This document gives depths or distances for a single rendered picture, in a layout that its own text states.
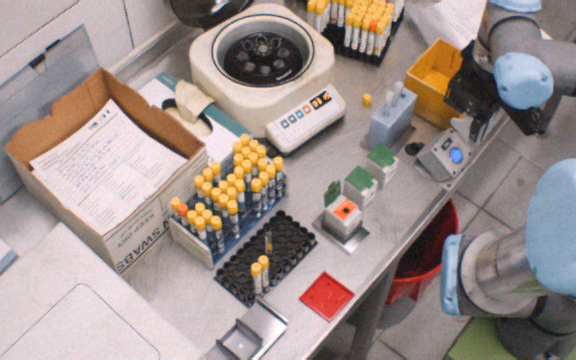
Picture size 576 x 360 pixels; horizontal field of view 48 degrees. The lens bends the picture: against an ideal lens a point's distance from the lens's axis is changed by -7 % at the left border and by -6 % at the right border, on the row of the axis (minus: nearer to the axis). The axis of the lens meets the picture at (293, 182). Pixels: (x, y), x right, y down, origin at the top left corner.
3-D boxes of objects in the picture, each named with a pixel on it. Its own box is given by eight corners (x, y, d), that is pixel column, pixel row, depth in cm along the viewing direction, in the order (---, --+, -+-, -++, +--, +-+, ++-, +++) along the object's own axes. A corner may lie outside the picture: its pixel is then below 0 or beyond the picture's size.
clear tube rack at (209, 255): (212, 271, 118) (208, 252, 112) (172, 237, 121) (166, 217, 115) (289, 195, 127) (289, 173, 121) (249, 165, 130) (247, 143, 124)
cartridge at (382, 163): (382, 190, 127) (387, 169, 122) (362, 176, 129) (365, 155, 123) (394, 176, 129) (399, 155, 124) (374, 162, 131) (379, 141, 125)
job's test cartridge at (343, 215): (344, 242, 120) (347, 224, 114) (323, 226, 121) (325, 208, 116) (358, 227, 121) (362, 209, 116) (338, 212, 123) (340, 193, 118)
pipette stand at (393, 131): (389, 163, 131) (396, 131, 122) (359, 145, 133) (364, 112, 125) (416, 131, 135) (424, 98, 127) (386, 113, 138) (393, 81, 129)
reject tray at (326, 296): (329, 323, 113) (330, 321, 112) (298, 299, 115) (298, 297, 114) (354, 295, 116) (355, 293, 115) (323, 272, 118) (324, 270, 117)
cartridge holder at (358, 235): (350, 256, 120) (352, 246, 117) (311, 226, 123) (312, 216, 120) (369, 236, 122) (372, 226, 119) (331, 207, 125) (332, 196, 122)
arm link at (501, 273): (521, 321, 101) (748, 298, 48) (427, 317, 101) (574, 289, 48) (523, 244, 104) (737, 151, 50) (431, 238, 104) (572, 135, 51)
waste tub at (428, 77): (453, 139, 134) (463, 107, 126) (398, 105, 139) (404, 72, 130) (484, 100, 140) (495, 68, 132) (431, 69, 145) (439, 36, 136)
